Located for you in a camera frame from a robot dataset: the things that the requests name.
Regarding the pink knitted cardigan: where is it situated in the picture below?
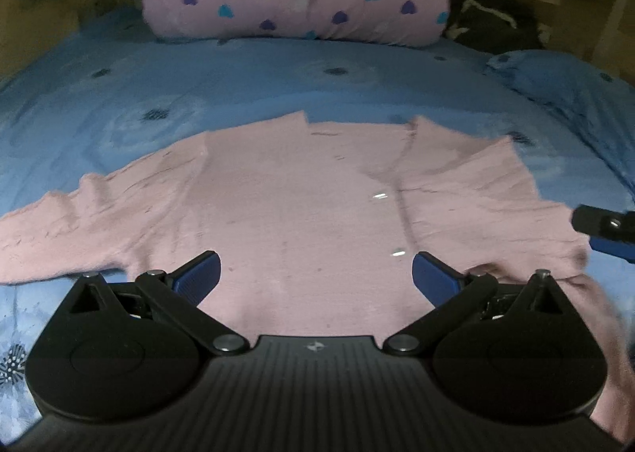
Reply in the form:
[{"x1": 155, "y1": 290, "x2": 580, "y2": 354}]
[{"x1": 1, "y1": 112, "x2": 634, "y2": 441}]

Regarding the black clothing pile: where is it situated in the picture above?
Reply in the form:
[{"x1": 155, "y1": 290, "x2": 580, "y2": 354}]
[{"x1": 443, "y1": 0, "x2": 545, "y2": 54}]

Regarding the blue pillow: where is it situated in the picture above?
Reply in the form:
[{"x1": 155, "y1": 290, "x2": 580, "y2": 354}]
[{"x1": 487, "y1": 50, "x2": 634, "y2": 191}]

